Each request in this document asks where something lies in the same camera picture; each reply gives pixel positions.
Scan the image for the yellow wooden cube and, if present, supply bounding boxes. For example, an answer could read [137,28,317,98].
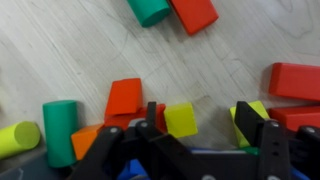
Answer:
[229,100,270,149]
[163,101,199,139]

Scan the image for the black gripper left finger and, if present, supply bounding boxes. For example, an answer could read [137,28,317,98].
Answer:
[68,101,168,180]

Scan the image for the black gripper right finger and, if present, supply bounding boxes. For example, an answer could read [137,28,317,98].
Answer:
[234,100,320,180]

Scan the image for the red triangular wooden block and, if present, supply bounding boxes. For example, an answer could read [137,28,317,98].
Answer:
[104,77,144,117]

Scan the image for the blue wooden block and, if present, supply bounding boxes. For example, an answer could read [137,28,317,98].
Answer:
[116,158,148,180]

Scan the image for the long red wooden block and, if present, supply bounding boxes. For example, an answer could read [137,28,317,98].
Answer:
[168,0,220,36]

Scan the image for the green wooden cylinder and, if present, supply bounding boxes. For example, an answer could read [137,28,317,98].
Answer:
[42,99,79,168]
[126,0,172,28]

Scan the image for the orange wooden block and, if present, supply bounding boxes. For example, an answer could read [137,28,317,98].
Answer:
[70,123,105,161]

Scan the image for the yellow wooden cylinder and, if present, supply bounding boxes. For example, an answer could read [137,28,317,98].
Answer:
[0,120,42,160]

